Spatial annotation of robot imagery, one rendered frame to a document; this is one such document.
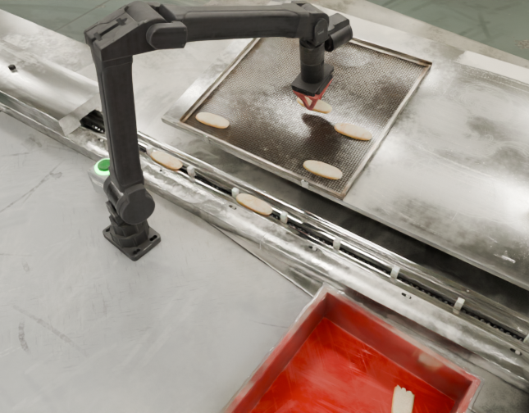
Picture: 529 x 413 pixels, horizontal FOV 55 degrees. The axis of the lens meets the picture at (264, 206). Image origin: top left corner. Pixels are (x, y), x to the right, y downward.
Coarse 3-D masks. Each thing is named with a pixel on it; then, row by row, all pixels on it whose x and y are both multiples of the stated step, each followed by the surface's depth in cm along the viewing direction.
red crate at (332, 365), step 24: (312, 336) 102; (336, 336) 102; (312, 360) 99; (336, 360) 99; (360, 360) 99; (384, 360) 99; (288, 384) 96; (312, 384) 96; (336, 384) 96; (360, 384) 95; (384, 384) 95; (408, 384) 95; (264, 408) 93; (288, 408) 93; (312, 408) 93; (336, 408) 93; (360, 408) 93; (384, 408) 92; (432, 408) 92
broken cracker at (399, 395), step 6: (396, 390) 94; (402, 390) 94; (396, 396) 93; (402, 396) 93; (408, 396) 93; (414, 396) 94; (396, 402) 92; (402, 402) 92; (408, 402) 92; (396, 408) 92; (402, 408) 91; (408, 408) 92
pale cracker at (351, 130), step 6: (336, 126) 129; (342, 126) 128; (348, 126) 128; (354, 126) 128; (342, 132) 128; (348, 132) 127; (354, 132) 127; (360, 132) 126; (366, 132) 126; (360, 138) 126; (366, 138) 126
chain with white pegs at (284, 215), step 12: (84, 120) 145; (180, 168) 132; (192, 168) 128; (204, 180) 129; (228, 192) 126; (276, 216) 121; (300, 228) 118; (324, 240) 116; (336, 240) 112; (348, 252) 114; (372, 264) 111; (396, 276) 108; (420, 288) 107; (444, 300) 105; (468, 312) 103; (492, 324) 102; (516, 336) 100; (528, 336) 96
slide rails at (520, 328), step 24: (96, 120) 144; (144, 144) 137; (168, 168) 131; (216, 192) 125; (240, 192) 125; (264, 216) 120; (288, 216) 119; (312, 240) 115; (360, 264) 110; (384, 264) 110; (408, 288) 106; (432, 288) 106; (456, 312) 102; (480, 312) 102; (504, 336) 99
